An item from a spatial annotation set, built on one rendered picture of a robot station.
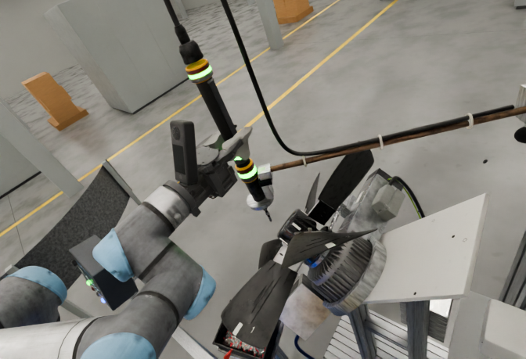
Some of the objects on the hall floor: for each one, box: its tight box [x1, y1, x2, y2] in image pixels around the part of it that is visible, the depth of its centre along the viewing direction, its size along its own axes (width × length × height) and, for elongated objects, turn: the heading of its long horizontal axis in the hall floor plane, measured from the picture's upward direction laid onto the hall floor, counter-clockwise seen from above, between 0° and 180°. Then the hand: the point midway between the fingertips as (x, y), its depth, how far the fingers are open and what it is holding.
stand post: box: [406, 300, 431, 359], centre depth 109 cm, size 4×9×115 cm, turn 165°
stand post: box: [348, 304, 377, 359], centre depth 131 cm, size 4×9×91 cm, turn 165°
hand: (239, 127), depth 61 cm, fingers closed on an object, 4 cm apart
